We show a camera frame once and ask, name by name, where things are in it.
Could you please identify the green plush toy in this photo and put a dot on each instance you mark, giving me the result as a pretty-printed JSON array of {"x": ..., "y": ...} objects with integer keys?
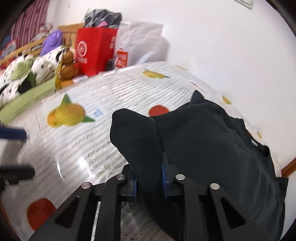
[{"x": 22, "y": 67}]

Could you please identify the striped red curtain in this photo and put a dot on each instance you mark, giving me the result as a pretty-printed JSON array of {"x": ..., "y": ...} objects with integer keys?
[{"x": 29, "y": 23}]

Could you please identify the brown gourd ornament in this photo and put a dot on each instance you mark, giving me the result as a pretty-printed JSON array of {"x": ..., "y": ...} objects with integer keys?
[{"x": 65, "y": 70}]

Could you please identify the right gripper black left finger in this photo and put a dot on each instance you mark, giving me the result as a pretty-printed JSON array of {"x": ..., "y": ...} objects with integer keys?
[{"x": 92, "y": 212}]

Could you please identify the purple plastic bag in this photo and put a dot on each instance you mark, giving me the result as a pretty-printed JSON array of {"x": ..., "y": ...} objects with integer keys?
[{"x": 53, "y": 41}]

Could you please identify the red paper shopping bag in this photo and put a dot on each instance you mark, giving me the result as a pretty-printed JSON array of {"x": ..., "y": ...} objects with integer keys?
[{"x": 94, "y": 48}]

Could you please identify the black garment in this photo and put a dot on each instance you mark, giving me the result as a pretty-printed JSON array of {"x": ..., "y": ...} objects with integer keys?
[{"x": 207, "y": 146}]

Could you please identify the green bed sheet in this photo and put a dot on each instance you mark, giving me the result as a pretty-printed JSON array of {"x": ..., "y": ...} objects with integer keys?
[{"x": 24, "y": 101}]

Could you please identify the dark clothes pile in bag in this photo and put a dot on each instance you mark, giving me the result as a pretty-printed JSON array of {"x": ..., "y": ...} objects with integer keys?
[{"x": 102, "y": 18}]

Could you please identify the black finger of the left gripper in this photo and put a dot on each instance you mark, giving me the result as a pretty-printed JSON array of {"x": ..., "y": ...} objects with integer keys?
[
  {"x": 13, "y": 133},
  {"x": 13, "y": 174}
]

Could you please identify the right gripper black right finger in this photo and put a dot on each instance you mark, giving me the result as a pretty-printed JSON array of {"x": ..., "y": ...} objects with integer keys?
[{"x": 205, "y": 212}]

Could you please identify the white plastic shopping bag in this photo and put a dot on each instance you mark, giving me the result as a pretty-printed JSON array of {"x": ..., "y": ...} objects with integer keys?
[{"x": 139, "y": 42}]

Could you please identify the fruit print plastic table cover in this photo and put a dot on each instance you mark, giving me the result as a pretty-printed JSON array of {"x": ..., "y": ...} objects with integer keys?
[{"x": 66, "y": 156}]

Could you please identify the spotted white plush toy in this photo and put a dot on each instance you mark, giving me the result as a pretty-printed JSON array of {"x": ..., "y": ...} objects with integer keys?
[{"x": 43, "y": 69}]

